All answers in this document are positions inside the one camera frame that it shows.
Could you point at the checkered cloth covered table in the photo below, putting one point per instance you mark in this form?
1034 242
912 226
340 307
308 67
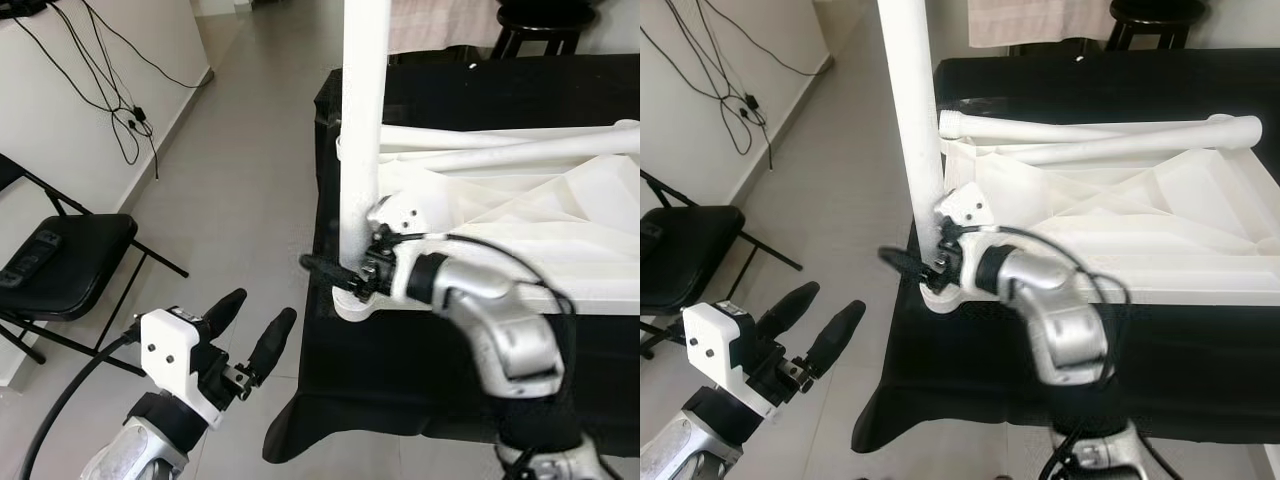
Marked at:
1030 20

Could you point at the black tablecloth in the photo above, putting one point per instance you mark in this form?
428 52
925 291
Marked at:
400 380
1000 380

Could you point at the black power adapter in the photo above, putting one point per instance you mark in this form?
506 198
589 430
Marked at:
138 112
748 101

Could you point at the black folding chair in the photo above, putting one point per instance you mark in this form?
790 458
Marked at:
690 255
70 265

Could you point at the white plastic table top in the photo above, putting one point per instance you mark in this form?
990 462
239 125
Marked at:
560 220
1150 220

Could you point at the black remote control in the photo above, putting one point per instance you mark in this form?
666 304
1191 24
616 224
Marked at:
35 257

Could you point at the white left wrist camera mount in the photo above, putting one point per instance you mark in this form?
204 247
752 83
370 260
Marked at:
710 340
165 345

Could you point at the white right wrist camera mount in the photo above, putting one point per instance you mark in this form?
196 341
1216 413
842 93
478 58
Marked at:
400 213
968 207

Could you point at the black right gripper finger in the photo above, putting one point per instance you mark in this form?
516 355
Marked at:
905 263
325 268

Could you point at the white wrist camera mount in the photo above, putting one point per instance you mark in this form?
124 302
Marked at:
710 340
968 207
400 213
165 345

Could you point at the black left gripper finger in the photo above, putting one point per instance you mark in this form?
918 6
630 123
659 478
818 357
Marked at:
790 305
272 340
838 335
225 308

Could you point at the black round stool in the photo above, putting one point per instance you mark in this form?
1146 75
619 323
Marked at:
1155 12
545 15

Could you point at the white plastic table leg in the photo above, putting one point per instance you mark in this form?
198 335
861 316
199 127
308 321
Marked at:
450 136
360 100
1150 142
1000 128
520 152
915 100

